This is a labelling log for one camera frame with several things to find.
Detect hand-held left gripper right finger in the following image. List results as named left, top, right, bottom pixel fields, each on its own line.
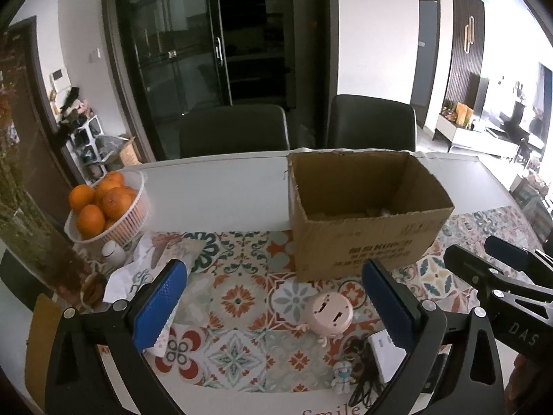
left=361, top=258, right=505, bottom=415

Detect small cardboard carton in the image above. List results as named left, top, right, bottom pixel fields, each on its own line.
left=116, top=136, right=143, bottom=167

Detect grey interior door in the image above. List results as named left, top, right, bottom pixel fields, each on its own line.
left=410, top=0, right=441, bottom=117

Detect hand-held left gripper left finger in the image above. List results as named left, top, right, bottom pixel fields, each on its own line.
left=45, top=258, right=189, bottom=415

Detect white television console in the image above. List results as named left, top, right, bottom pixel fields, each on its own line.
left=434, top=112, right=519, bottom=158

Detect patterned table mat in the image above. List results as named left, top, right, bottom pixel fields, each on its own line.
left=73, top=205, right=545, bottom=398

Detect pink round gadget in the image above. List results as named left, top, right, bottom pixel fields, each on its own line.
left=298, top=292, right=355, bottom=347

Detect glass vase with branches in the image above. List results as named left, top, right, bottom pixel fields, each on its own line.
left=0, top=30, right=87, bottom=299

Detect white wall intercom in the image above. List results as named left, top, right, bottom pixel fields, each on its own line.
left=49, top=69, right=70, bottom=91

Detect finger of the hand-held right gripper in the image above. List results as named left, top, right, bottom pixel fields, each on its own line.
left=444, top=244, right=553, bottom=302
left=484, top=236, right=553, bottom=286

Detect gold wall light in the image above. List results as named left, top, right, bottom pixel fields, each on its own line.
left=463, top=15, right=476, bottom=55

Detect brown round object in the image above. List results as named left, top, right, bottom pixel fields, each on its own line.
left=82, top=273, right=106, bottom=307

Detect white power adapter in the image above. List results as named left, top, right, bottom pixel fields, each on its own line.
left=369, top=331, right=407, bottom=383

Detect person's right forearm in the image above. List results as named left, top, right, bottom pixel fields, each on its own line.
left=503, top=352, right=553, bottom=415

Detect small white figurine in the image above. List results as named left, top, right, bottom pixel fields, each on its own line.
left=332, top=361, right=357, bottom=395

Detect plush toys on rack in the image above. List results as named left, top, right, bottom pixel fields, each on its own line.
left=58, top=87, right=93, bottom=126

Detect black framed glass door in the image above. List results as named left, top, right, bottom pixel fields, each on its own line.
left=101, top=0, right=340, bottom=160

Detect pile of oranges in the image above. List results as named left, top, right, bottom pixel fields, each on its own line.
left=68, top=170, right=138, bottom=239

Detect dark dining chair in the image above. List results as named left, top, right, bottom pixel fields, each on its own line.
left=327, top=94, right=418, bottom=153
left=178, top=104, right=290, bottom=158
left=0, top=251, right=53, bottom=307

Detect white printed napkin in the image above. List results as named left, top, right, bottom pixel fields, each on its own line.
left=104, top=231, right=208, bottom=357

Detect brown cardboard box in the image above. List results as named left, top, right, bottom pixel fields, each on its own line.
left=287, top=149, right=455, bottom=283

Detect mustard yellow chair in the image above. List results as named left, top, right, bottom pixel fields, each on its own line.
left=25, top=294, right=63, bottom=411

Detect white plastic basket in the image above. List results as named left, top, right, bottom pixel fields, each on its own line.
left=65, top=170, right=149, bottom=245

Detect dark slatted wall panel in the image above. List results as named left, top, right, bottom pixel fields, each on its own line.
left=445, top=0, right=487, bottom=109

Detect white shoe rack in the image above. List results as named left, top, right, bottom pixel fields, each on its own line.
left=65, top=114, right=106, bottom=184

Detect grey bag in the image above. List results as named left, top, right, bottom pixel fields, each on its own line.
left=97, top=135, right=130, bottom=167

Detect small white jar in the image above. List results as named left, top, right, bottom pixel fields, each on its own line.
left=101, top=241, right=126, bottom=266

